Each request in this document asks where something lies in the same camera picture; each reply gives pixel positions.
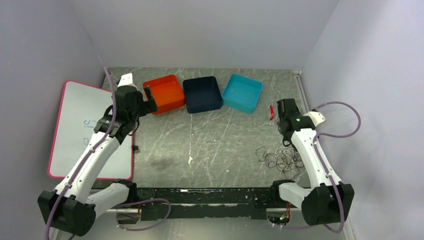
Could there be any dark brown thin cable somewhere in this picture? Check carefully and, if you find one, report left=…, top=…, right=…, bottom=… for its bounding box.
left=255, top=146, right=305, bottom=173

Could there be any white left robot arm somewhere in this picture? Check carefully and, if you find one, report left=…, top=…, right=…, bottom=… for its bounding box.
left=37, top=83, right=158, bottom=239

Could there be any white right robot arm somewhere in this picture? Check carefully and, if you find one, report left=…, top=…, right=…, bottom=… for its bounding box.
left=269, top=98, right=355, bottom=233

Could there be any red white small card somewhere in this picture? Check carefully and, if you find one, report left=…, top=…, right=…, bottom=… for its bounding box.
left=268, top=105, right=275, bottom=121

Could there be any orange plastic bin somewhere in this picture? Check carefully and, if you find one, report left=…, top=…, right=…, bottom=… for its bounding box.
left=142, top=74, right=186, bottom=115

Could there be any teal plastic bin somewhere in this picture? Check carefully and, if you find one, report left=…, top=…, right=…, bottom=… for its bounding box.
left=221, top=73, right=263, bottom=114

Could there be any dark blue plastic bin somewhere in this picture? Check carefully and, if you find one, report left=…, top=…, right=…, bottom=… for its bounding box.
left=182, top=76, right=223, bottom=114

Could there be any pink framed whiteboard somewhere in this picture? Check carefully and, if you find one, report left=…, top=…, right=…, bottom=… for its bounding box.
left=47, top=80, right=134, bottom=180

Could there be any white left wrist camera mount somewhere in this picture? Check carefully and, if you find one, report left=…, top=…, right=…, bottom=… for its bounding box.
left=117, top=73, right=136, bottom=88

